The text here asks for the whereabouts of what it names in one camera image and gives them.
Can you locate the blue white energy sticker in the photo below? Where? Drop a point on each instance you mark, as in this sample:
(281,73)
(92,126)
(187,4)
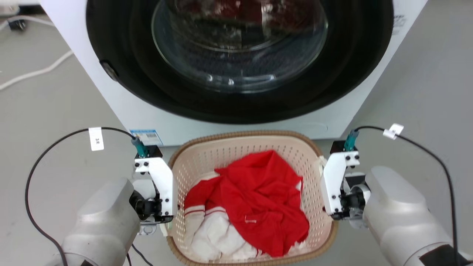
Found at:
(147,137)

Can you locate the black floor plug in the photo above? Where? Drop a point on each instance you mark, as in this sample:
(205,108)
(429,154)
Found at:
(17,25)

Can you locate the beige plastic laundry basket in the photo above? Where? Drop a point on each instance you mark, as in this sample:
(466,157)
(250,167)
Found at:
(221,155)

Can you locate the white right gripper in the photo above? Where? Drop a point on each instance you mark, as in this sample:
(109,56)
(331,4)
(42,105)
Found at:
(332,181)

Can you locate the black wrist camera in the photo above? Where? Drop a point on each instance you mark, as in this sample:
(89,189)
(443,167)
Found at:
(151,151)
(338,147)

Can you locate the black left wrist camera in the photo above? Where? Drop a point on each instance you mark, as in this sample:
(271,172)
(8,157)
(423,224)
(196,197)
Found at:
(151,151)

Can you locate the grey door latch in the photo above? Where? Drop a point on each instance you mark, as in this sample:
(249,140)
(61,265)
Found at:
(109,71)

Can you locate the black round washer door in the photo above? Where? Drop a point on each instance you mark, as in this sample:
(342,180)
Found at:
(351,55)

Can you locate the white washing machine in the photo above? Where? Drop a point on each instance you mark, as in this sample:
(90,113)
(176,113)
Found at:
(122,107)

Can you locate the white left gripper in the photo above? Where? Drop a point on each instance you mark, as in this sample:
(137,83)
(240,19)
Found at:
(164,184)

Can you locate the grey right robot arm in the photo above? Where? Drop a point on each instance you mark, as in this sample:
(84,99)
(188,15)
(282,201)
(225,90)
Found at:
(399,210)

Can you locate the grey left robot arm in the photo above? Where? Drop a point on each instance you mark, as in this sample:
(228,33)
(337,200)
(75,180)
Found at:
(99,221)

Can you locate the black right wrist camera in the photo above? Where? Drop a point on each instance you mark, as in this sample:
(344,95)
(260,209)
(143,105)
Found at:
(338,147)

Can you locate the red laundry inside drum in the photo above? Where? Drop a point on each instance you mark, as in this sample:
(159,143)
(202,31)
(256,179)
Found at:
(229,11)

